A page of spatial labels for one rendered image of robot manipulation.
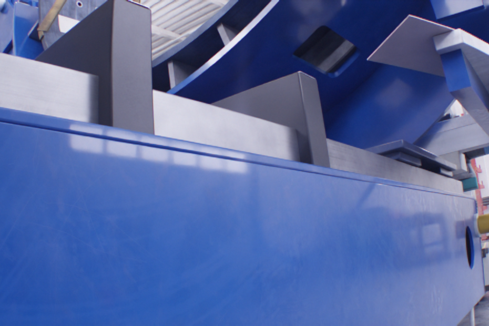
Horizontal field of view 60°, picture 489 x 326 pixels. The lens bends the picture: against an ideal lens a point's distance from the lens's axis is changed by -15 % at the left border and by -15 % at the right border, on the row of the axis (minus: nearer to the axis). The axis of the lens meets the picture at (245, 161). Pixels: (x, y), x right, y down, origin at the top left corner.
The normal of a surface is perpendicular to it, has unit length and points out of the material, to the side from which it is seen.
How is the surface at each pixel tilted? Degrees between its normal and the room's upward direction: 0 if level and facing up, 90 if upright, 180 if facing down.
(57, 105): 90
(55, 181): 90
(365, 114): 90
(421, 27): 180
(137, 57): 90
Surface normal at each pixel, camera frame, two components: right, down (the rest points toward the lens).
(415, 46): 0.11, 0.97
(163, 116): 0.78, -0.22
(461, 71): -0.62, -0.10
